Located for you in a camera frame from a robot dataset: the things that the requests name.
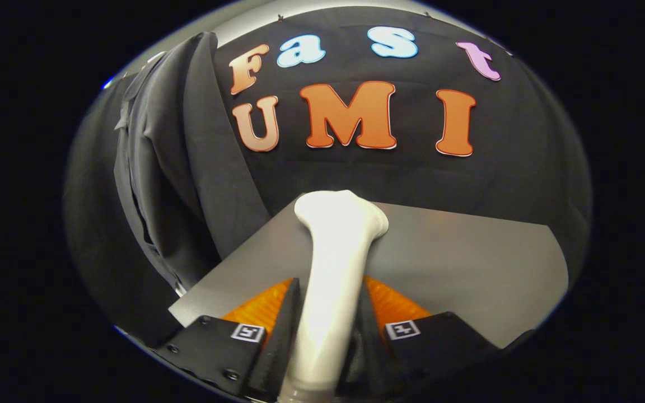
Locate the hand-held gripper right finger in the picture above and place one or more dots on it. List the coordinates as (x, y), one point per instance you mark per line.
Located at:
(440, 347)

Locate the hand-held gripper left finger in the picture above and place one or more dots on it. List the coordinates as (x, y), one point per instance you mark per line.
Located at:
(216, 347)

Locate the white garment steamer head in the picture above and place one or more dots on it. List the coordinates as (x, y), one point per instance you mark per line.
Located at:
(333, 280)

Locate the dark grey button shirt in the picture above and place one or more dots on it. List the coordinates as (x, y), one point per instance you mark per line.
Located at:
(171, 168)

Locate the grey cabinet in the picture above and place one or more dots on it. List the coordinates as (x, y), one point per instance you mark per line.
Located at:
(457, 268)

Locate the black backdrop cloth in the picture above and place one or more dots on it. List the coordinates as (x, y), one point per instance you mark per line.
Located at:
(412, 173)

